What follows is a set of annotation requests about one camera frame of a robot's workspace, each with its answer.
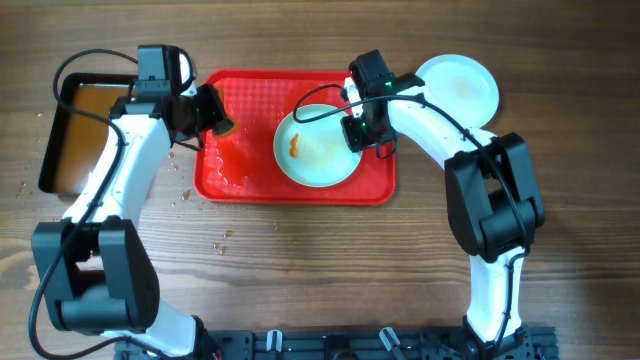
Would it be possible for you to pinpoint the orange green sponge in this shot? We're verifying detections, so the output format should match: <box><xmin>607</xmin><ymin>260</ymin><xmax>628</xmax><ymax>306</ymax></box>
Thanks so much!
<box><xmin>212</xmin><ymin>88</ymin><xmax>237</xmax><ymax>137</ymax></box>

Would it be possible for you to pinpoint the light blue plate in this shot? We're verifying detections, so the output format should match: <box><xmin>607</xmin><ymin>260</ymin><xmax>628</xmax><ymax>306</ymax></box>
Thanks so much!
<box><xmin>416</xmin><ymin>54</ymin><xmax>500</xmax><ymax>128</ymax></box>
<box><xmin>273</xmin><ymin>112</ymin><xmax>362</xmax><ymax>188</ymax></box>

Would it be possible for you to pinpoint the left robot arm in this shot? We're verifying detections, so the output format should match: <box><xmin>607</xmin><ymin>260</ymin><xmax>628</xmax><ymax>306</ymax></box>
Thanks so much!
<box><xmin>28</xmin><ymin>45</ymin><xmax>234</xmax><ymax>359</ymax></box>

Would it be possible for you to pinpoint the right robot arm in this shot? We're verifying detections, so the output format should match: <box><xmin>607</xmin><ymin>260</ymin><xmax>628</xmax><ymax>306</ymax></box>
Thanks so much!
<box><xmin>342</xmin><ymin>50</ymin><xmax>545</xmax><ymax>359</ymax></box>

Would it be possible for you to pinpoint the red plastic tray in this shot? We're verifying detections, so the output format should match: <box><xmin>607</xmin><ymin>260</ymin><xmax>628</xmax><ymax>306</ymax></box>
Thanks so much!
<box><xmin>194</xmin><ymin>69</ymin><xmax>396</xmax><ymax>206</ymax></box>

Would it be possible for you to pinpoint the black water tray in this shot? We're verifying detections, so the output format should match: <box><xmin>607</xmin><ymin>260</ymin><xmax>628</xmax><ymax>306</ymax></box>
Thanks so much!
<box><xmin>38</xmin><ymin>73</ymin><xmax>136</xmax><ymax>195</ymax></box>

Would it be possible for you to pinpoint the right black cable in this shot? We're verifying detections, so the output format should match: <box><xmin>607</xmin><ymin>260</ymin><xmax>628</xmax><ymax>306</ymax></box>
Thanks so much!
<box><xmin>292</xmin><ymin>83</ymin><xmax>531</xmax><ymax>351</ymax></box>

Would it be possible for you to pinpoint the black cable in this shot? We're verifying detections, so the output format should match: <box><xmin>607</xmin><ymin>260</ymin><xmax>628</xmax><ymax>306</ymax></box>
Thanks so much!
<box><xmin>27</xmin><ymin>47</ymin><xmax>201</xmax><ymax>360</ymax></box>
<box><xmin>292</xmin><ymin>83</ymin><xmax>531</xmax><ymax>351</ymax></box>

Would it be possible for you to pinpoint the left black cable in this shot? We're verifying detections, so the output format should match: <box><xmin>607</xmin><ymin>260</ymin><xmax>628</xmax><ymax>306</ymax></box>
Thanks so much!
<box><xmin>27</xmin><ymin>47</ymin><xmax>201</xmax><ymax>360</ymax></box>

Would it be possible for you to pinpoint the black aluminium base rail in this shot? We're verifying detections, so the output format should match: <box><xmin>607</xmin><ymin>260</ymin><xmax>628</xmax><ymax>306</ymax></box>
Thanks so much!
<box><xmin>113</xmin><ymin>325</ymin><xmax>560</xmax><ymax>360</ymax></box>

